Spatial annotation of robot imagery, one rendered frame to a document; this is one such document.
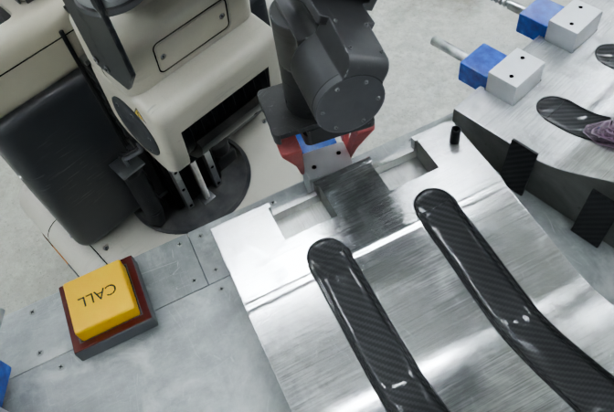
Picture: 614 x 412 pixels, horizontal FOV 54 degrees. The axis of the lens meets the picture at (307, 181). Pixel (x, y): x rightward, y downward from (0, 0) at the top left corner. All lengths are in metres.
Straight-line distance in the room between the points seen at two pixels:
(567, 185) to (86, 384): 0.50
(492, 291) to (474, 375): 0.08
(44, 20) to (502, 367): 0.81
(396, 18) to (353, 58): 1.69
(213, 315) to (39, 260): 1.20
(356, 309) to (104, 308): 0.25
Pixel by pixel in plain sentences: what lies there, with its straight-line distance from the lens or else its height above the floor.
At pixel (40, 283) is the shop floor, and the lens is 1.75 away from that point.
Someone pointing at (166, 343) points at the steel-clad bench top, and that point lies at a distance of 0.63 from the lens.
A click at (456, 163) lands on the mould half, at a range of 0.59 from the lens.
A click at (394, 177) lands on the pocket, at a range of 0.61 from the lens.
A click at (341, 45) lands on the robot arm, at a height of 1.06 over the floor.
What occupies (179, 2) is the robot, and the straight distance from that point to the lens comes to 0.81.
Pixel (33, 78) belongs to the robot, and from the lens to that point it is 1.05.
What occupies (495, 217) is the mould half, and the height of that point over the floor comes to 0.89.
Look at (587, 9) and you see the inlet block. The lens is 0.78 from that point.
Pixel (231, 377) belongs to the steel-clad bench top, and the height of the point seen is 0.80.
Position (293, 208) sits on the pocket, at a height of 0.87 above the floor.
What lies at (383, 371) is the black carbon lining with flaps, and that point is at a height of 0.88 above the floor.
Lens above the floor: 1.35
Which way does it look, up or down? 54 degrees down
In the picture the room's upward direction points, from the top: 11 degrees counter-clockwise
